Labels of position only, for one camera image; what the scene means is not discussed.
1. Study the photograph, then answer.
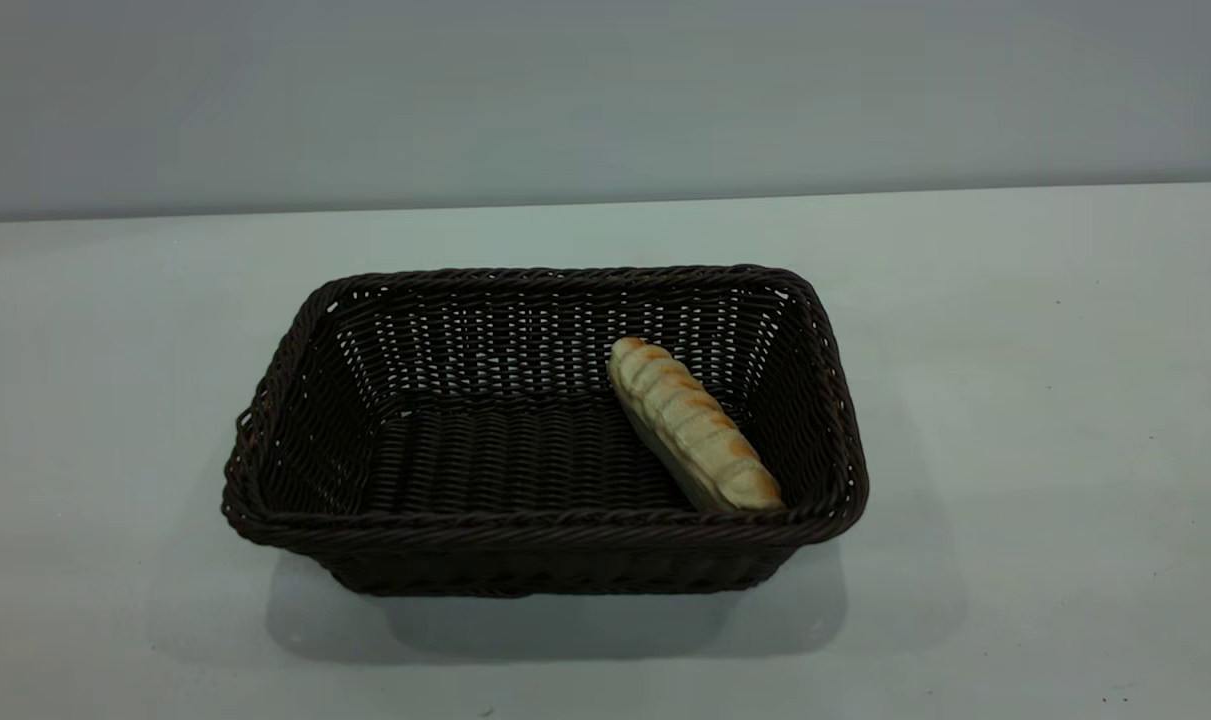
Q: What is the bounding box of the striped golden bread roll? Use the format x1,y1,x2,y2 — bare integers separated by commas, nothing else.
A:
607,337,788,514

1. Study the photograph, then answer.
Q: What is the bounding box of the dark brown woven basket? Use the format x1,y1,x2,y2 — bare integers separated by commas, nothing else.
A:
220,263,871,599

